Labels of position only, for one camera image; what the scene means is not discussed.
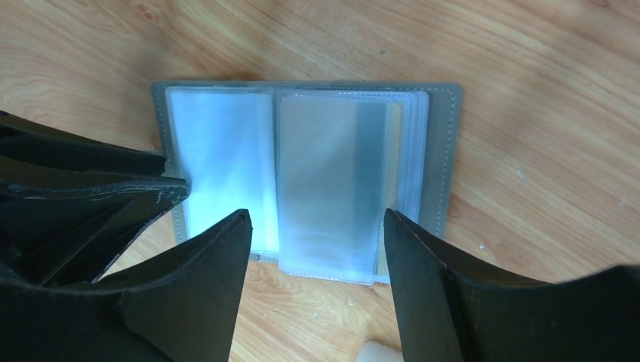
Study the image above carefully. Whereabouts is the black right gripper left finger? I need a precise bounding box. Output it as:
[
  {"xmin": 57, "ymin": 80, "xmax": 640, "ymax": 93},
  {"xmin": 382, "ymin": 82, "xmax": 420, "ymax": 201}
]
[{"xmin": 1, "ymin": 209, "xmax": 252, "ymax": 361}]

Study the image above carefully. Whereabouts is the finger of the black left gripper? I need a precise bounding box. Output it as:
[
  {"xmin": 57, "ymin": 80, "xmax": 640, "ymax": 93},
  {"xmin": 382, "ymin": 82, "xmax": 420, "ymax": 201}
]
[
  {"xmin": 1, "ymin": 173, "xmax": 188, "ymax": 286},
  {"xmin": 1, "ymin": 111, "xmax": 166, "ymax": 176}
]

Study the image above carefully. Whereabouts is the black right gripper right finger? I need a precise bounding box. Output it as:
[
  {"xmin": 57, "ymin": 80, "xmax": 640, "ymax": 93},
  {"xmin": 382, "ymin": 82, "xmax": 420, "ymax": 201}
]
[{"xmin": 384, "ymin": 209, "xmax": 639, "ymax": 361}]

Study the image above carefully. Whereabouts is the grey leather card holder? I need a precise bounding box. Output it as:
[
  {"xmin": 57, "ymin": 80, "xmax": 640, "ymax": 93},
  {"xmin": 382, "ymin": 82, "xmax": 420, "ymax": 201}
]
[{"xmin": 151, "ymin": 81, "xmax": 463, "ymax": 285}]

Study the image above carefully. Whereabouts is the white sponge packet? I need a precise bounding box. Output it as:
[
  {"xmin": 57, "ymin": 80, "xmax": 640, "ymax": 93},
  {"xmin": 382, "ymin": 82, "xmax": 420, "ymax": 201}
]
[{"xmin": 355, "ymin": 341, "xmax": 404, "ymax": 362}]

